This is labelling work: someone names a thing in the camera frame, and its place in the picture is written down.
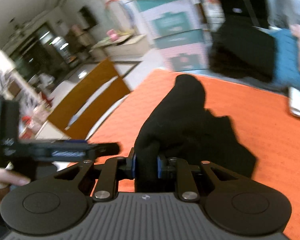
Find black sweater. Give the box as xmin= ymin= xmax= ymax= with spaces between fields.
xmin=134 ymin=74 xmax=256 ymax=193

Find black folded clothes pile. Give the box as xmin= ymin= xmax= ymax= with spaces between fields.
xmin=209 ymin=18 xmax=276 ymax=82

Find person's left hand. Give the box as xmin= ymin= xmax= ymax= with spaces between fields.
xmin=0 ymin=168 xmax=31 ymax=190

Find wooden chair left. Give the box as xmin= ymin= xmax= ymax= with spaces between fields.
xmin=47 ymin=59 xmax=130 ymax=139

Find low white cabinet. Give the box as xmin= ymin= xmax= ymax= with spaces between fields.
xmin=89 ymin=34 xmax=151 ymax=61

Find lower teal pink carton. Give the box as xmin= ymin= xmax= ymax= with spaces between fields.
xmin=154 ymin=29 xmax=209 ymax=72

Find teal pink carton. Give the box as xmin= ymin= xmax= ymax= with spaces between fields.
xmin=154 ymin=29 xmax=209 ymax=72
xmin=135 ymin=0 xmax=200 ymax=39

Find orange flower-pattern table mat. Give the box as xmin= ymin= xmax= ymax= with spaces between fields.
xmin=90 ymin=69 xmax=300 ymax=239

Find pink kettlebell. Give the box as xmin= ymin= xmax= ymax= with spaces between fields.
xmin=107 ymin=29 xmax=119 ymax=42

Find upper teal pink carton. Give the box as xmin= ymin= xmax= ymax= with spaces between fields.
xmin=135 ymin=0 xmax=200 ymax=39

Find white quilted jacket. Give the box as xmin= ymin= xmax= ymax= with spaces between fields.
xmin=288 ymin=87 xmax=300 ymax=118

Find teal knitted sweater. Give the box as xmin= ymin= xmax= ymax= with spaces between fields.
xmin=269 ymin=29 xmax=300 ymax=91

